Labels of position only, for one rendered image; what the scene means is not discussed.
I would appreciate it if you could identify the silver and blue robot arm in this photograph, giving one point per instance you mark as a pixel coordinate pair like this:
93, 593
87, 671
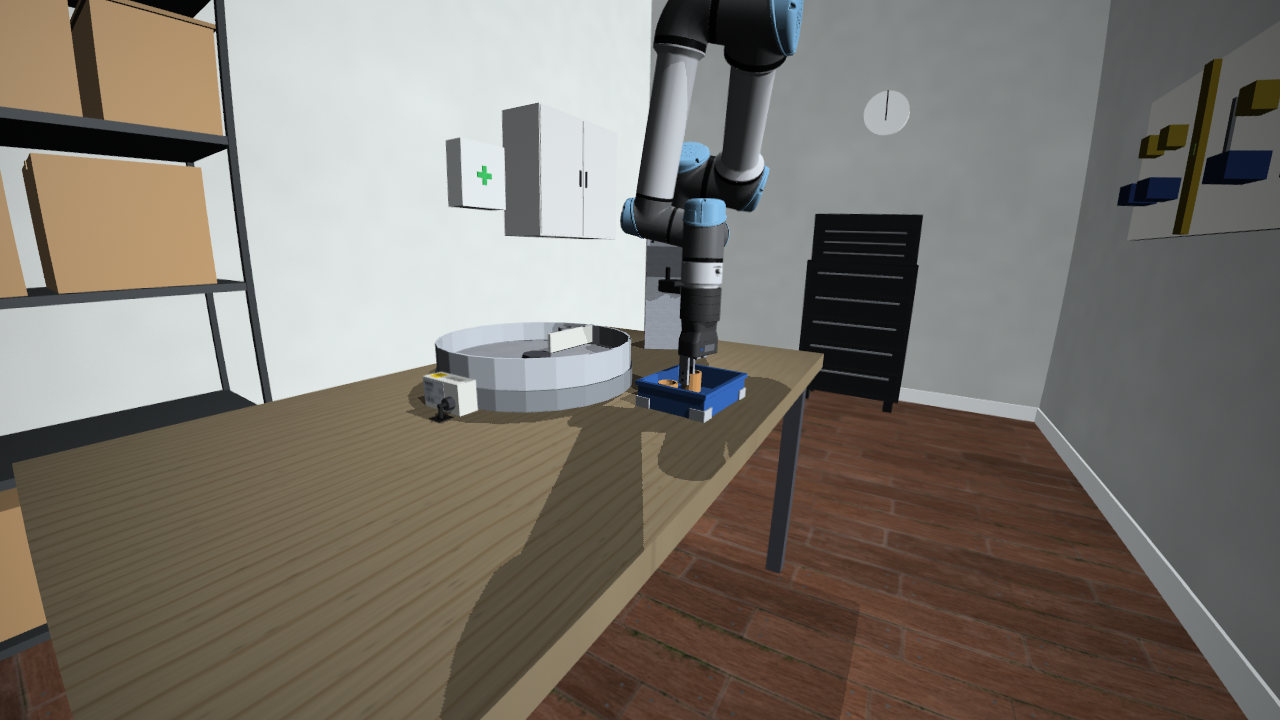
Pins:
758, 36

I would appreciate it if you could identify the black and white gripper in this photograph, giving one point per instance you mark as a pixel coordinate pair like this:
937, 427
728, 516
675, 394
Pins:
700, 305

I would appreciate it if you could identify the blue crate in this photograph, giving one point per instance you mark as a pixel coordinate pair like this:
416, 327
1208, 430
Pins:
696, 406

